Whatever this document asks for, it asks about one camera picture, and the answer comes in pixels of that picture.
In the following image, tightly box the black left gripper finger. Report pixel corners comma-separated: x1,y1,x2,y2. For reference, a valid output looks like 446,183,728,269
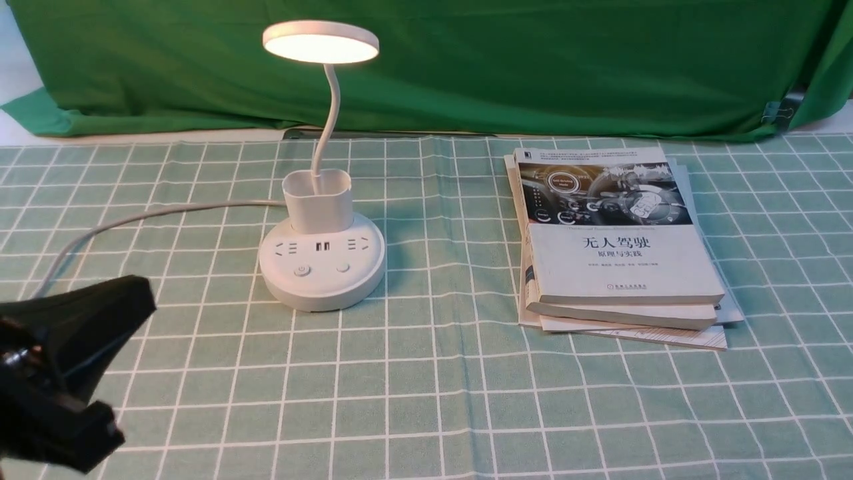
1,275,157,402

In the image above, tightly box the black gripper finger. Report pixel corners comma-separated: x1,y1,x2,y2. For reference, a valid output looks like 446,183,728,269
1,373,125,474

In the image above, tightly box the white desk lamp with sockets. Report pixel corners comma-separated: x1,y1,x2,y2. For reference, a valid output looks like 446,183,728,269
258,19,387,312

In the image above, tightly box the green backdrop cloth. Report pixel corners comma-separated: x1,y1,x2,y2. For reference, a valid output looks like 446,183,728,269
3,1,851,141

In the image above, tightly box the green checkered tablecloth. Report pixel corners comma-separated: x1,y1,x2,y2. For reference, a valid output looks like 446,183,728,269
0,134,853,480

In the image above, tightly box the top book with car cover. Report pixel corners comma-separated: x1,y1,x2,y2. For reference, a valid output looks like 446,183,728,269
513,147,725,306

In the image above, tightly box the bottom thin white book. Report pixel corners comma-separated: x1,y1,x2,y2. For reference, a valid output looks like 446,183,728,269
516,159,744,351

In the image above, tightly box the black binder clip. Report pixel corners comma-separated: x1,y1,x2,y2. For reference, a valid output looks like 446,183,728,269
761,91,805,133

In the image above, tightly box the grey lamp power cable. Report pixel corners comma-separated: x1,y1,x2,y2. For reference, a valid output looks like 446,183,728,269
32,200,286,298

